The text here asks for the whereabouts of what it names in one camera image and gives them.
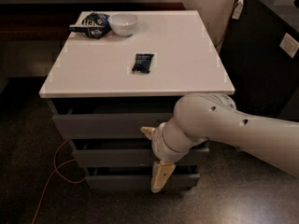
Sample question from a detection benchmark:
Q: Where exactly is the white top drawer cabinet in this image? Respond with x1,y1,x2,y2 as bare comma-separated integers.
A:
38,10,235,191

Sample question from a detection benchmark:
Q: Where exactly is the grey drawer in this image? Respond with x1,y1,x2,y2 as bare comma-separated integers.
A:
72,138,210,168
86,166,200,190
52,97,174,140

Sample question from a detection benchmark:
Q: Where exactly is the small dark snack packet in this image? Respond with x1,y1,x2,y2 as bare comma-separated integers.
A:
132,53,154,74

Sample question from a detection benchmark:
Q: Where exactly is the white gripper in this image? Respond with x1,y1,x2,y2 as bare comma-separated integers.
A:
140,123,181,193

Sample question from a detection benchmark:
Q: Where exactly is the blue chip bag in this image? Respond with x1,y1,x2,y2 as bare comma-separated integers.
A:
68,12,111,39

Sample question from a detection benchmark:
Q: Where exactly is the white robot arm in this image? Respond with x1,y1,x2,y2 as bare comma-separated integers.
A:
141,93,299,193

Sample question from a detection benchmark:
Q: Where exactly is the dark wooden bench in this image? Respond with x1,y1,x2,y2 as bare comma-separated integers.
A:
0,2,185,41

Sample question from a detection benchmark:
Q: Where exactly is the orange cable on floor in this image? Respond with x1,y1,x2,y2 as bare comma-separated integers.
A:
31,139,87,224

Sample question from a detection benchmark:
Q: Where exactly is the grey top drawer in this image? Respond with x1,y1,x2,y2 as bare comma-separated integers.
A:
52,97,174,140

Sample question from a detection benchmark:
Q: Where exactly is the white bowl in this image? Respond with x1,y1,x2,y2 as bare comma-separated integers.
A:
108,13,138,36

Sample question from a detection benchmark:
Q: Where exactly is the grey bottom drawer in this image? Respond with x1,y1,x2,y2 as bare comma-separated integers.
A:
86,166,200,190

